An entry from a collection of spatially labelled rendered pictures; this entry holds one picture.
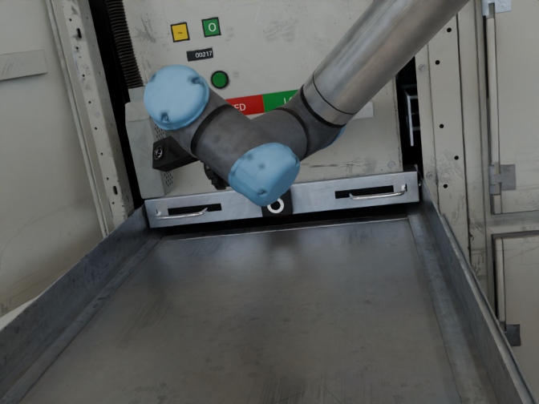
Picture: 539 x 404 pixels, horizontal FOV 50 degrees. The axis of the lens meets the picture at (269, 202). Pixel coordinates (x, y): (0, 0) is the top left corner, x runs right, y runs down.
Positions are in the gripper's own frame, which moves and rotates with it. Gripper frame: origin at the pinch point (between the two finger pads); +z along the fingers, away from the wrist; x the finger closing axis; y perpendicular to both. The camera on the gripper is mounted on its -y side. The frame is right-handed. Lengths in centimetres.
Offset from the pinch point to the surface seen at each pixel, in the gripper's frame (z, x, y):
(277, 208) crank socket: 13.2, -3.8, 5.5
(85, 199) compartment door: 7.9, 0.6, -31.4
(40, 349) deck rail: -20.4, -27.4, -22.3
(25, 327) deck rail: -24.0, -24.6, -22.3
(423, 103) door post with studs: 4.9, 10.5, 33.8
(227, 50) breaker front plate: 1.6, 24.3, 0.0
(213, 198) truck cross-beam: 14.3, -0.2, -7.3
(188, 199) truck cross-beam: 14.2, 0.2, -12.5
